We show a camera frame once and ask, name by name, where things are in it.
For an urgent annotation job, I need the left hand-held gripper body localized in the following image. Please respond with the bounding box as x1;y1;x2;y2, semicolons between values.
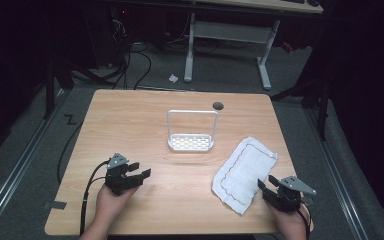
104;152;141;197

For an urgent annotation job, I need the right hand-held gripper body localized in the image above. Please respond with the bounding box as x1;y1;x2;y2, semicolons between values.
262;175;318;214

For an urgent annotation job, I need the white quilted cloth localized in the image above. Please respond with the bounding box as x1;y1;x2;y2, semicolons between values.
211;136;279;216

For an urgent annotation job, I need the person's right hand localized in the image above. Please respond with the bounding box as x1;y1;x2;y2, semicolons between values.
266;201;312;240

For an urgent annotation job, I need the person's left hand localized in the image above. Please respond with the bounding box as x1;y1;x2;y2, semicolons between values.
93;184;140;232

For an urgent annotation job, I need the grey tape strip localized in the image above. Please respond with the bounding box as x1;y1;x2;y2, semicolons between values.
42;199;68;211

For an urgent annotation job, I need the black metal stand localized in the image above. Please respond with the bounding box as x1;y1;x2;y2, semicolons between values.
269;78;332;142
43;58;76;120

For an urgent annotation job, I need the red object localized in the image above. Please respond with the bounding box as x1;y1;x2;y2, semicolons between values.
280;41;295;54

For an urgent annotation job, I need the white-legged desk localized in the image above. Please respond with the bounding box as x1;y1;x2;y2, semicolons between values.
182;0;324;91

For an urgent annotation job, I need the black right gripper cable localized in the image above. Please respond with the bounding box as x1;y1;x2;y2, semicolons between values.
296;203;314;240

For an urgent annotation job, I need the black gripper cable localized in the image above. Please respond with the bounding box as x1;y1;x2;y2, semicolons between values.
296;203;314;240
79;160;110;237

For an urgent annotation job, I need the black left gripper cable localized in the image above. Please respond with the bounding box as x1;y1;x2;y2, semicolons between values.
79;160;110;237

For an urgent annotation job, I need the white rack with handle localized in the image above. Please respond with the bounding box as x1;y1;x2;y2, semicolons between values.
166;109;220;154

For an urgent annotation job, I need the black floor cable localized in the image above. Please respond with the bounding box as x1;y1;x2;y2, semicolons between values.
56;121;84;186

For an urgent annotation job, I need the metal floor rail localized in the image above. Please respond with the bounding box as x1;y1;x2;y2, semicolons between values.
304;108;368;240
0;89;70;234

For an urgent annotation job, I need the bundle of black cables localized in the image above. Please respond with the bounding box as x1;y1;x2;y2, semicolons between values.
111;16;153;91

